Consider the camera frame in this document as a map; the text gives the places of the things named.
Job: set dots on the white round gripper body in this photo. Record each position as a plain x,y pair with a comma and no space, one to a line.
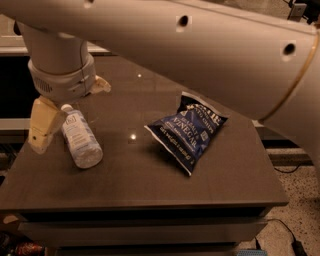
65,85

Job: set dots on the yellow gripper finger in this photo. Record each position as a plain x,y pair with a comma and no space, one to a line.
46,120
100,85

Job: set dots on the clear blue plastic bottle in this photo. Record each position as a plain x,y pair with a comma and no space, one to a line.
83,146

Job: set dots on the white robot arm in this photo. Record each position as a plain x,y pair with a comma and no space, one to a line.
262,67

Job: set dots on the blue vinegar chips bag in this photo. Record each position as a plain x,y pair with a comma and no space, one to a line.
188,133

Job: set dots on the grey table drawer front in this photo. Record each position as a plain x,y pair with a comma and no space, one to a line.
143,232

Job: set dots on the red can under table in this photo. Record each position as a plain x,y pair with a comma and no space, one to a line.
27,249

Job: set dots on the glass railing with metal posts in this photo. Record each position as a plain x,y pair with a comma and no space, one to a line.
297,10

